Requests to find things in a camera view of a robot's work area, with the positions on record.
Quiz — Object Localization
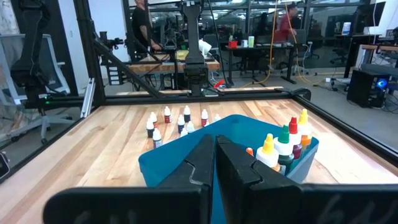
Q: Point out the small purple food coloring bottle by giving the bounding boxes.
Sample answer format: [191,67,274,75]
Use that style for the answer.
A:
[152,128,162,149]

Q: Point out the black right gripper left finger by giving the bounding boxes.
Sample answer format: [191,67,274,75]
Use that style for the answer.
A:
[43,134,217,224]

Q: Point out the black office desk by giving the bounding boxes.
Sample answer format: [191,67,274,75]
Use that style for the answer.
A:
[225,43,298,85]

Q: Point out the small black food coloring bottle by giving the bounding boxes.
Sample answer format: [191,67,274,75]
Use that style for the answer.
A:
[146,118,155,139]

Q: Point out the large green food coloring bottle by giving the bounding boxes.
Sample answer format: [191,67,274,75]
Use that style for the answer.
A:
[273,124,295,175]

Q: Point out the small blue food coloring bottle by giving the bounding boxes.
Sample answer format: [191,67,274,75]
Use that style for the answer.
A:
[177,114,186,134]

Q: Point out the white laptop screen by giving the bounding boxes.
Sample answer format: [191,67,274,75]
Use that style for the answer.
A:
[341,21,353,36]

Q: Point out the person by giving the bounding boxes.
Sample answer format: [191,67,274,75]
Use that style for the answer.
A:
[131,0,163,54]
[273,2,299,43]

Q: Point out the large yellow food coloring bottle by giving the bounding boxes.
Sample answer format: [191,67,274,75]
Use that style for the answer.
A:
[255,133,282,172]

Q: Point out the black computer tower blue light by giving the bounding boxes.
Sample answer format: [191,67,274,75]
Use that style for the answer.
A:
[346,68,391,109]

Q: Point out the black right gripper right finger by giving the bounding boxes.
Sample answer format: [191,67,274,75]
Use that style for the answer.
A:
[216,136,398,224]

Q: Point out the silver aluminium extrusion bar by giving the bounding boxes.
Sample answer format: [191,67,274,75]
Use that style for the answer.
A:
[80,77,96,119]

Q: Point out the white bag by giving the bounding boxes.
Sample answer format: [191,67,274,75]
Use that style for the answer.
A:
[198,39,213,57]

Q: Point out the black office chair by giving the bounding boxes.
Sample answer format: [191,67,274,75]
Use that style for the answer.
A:
[297,27,321,60]

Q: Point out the grey office chair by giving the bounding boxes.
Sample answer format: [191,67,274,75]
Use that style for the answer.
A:
[0,33,75,146]

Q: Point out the blue plastic bin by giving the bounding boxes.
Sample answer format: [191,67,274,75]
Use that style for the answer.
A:
[138,114,320,224]

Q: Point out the black frame-mounted camera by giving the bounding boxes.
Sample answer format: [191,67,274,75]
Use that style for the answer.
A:
[98,30,125,50]

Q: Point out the wooden top desk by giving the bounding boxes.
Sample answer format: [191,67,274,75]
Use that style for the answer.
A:
[343,33,398,78]

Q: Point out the black aluminium table frame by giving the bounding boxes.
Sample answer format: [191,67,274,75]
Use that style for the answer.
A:
[24,0,398,162]

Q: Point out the large red food coloring bottle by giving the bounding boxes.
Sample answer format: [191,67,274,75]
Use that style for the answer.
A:
[288,116,303,160]

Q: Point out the white labelled drawer unit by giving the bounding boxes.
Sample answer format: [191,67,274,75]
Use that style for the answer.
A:
[106,63,121,86]

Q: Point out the large golden yellow coloring bottle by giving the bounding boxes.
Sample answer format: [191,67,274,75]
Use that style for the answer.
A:
[297,108,313,150]

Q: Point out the wooden workstation table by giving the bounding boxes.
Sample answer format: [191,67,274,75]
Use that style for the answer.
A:
[129,49,221,75]

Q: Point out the yellow hanging cable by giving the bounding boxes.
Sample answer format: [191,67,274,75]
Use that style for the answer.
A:
[244,0,279,88]

